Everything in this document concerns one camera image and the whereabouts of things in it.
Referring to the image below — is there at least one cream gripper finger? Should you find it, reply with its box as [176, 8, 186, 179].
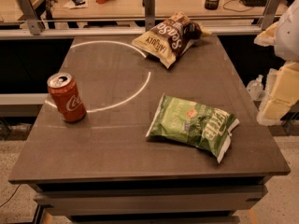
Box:
[254, 22, 278, 47]
[257, 62, 299, 126]

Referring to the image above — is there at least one green jalapeno chip bag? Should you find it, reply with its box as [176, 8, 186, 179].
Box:
[146, 94, 239, 163]

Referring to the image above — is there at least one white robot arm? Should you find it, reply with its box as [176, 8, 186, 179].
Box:
[254, 0, 299, 126]

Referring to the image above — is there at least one brown and yellow chip bag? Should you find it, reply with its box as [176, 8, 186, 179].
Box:
[132, 11, 210, 68]

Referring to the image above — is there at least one clear sanitizer bottle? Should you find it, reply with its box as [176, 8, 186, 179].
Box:
[247, 75, 263, 100]

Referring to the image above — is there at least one black mesh cup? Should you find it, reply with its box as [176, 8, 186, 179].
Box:
[205, 0, 220, 10]

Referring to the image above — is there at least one red Coca-Cola can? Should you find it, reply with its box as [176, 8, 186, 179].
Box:
[47, 72, 87, 122]

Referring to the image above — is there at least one right metal bracket post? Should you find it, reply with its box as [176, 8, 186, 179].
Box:
[257, 0, 281, 31]

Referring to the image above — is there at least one metal bracket post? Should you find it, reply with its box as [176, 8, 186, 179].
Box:
[257, 0, 281, 31]
[17, 0, 44, 35]
[143, 0, 155, 31]

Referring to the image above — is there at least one black cable on desk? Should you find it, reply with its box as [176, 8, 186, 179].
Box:
[221, 0, 255, 13]

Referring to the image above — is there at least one middle metal bracket post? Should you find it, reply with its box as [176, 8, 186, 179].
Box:
[143, 0, 155, 31]

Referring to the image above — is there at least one left metal bracket post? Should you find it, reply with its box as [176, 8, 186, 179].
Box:
[17, 0, 44, 35]

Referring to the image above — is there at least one black floor cable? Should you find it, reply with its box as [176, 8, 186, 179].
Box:
[0, 184, 21, 209]

